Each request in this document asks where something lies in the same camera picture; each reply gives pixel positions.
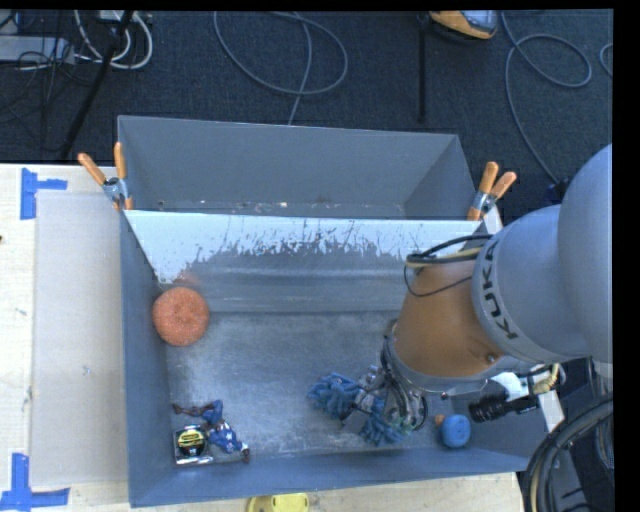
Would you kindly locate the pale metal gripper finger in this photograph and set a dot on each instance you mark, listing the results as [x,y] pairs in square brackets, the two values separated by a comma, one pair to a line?
[372,381]
[358,421]

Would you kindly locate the blue shaggy cloth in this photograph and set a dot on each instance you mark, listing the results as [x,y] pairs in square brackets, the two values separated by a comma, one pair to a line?
[332,395]

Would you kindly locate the blue round toy, orange knob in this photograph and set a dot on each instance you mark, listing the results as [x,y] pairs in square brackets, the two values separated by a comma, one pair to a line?
[456,431]

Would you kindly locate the grey metal bin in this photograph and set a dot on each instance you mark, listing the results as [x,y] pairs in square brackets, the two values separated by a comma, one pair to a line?
[280,370]

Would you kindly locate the blue toy action figure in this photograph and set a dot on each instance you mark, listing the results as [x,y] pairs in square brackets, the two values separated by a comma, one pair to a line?
[222,432]

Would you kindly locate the chrome and yellow tape measure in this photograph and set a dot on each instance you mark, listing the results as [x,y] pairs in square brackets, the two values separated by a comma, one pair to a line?
[191,445]

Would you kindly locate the orange textured ball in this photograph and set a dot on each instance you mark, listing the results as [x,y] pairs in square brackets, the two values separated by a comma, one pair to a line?
[180,316]

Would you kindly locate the pale wood flat board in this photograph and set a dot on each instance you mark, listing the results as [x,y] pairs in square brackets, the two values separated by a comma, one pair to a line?
[75,350]

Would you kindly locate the black cylinder on white bracket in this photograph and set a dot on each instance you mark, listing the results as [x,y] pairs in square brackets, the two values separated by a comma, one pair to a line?
[492,407]

